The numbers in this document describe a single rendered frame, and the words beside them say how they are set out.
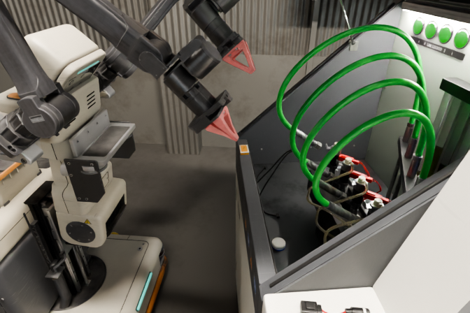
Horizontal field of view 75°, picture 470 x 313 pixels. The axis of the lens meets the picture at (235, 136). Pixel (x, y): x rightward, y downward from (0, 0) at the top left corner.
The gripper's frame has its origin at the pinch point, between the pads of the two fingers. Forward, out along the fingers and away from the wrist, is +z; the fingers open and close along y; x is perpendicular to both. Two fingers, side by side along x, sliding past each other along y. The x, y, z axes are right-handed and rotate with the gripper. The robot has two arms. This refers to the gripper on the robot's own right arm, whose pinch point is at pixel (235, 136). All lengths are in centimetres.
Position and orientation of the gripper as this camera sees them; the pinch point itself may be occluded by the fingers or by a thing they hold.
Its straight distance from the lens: 68.9
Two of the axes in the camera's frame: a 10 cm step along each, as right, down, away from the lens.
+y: 7.2, -5.4, -4.4
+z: 6.7, 6.9, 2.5
